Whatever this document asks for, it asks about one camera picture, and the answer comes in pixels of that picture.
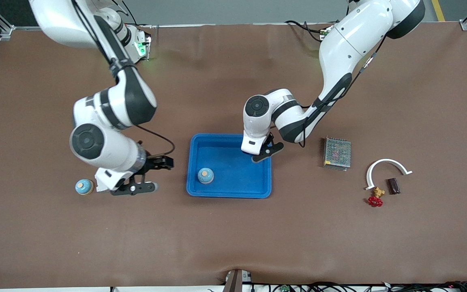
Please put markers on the grey metal table bracket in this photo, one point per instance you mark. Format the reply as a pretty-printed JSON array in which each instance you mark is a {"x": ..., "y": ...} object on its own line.
[{"x": 236, "y": 282}]

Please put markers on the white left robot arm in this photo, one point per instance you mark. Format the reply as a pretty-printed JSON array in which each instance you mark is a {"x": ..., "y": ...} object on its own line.
[{"x": 351, "y": 40}]

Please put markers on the white curved plastic bracket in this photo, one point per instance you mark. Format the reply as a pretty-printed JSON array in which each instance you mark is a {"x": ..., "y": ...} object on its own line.
[{"x": 387, "y": 161}]

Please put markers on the dark brown electrolytic capacitor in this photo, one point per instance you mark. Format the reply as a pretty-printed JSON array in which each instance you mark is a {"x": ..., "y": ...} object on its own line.
[{"x": 393, "y": 186}]

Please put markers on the metal mesh power supply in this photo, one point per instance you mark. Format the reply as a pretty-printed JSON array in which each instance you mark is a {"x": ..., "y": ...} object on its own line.
[{"x": 337, "y": 153}]

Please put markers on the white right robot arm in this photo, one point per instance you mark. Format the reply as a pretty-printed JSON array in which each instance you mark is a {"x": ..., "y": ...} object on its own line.
[{"x": 112, "y": 105}]

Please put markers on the blue plastic tray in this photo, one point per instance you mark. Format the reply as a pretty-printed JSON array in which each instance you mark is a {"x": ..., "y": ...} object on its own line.
[{"x": 229, "y": 182}]

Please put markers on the blue dome bell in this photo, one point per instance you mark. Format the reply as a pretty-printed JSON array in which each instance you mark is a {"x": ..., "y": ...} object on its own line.
[
  {"x": 83, "y": 187},
  {"x": 205, "y": 175}
]

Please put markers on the brass valve red handwheel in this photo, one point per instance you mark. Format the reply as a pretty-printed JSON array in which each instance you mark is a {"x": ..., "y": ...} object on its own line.
[{"x": 375, "y": 200}]

